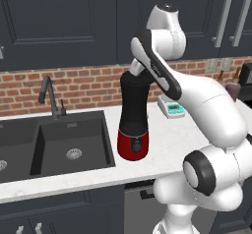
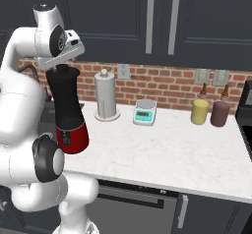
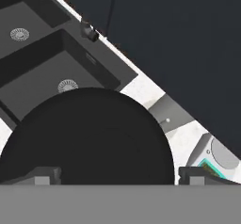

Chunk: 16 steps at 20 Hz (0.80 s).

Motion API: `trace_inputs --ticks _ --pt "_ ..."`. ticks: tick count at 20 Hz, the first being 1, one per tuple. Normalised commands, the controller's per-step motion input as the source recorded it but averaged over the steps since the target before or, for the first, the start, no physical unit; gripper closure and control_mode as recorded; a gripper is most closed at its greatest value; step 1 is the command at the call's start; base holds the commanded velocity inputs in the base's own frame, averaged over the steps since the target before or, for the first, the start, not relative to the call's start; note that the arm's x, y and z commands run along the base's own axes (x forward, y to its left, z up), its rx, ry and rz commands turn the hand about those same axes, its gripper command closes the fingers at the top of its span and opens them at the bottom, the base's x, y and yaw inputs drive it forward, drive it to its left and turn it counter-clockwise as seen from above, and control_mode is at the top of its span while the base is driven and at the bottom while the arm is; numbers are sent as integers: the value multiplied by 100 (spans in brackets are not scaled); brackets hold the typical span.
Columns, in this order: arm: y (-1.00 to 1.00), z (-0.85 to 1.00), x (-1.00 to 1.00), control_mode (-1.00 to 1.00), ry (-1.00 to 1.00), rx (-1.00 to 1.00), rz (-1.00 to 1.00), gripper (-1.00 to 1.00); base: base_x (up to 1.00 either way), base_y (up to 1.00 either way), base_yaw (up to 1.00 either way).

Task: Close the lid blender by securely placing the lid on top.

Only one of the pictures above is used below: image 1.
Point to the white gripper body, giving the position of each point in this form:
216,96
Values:
136,67

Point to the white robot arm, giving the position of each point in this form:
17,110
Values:
213,113

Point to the black blender with red base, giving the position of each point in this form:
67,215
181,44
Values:
133,113

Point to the white kitchen scale teal display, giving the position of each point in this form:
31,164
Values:
173,109

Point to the brown bottle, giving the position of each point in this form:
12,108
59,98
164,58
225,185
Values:
221,75
237,74

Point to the black tap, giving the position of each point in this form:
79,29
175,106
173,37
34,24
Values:
52,103

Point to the dark cupboard door wide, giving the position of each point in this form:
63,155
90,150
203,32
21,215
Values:
55,15

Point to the black double sink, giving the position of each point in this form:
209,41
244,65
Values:
69,139

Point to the maroon jar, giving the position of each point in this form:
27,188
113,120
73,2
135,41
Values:
233,90

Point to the black countertop appliance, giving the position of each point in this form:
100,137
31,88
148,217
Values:
246,80

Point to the grey dishwasher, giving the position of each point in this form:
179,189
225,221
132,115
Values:
138,216

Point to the dark false drawer front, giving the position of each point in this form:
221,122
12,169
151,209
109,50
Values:
42,205

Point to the dark base cupboard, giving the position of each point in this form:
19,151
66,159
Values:
236,218

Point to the grey wall socket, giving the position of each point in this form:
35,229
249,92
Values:
226,64
212,65

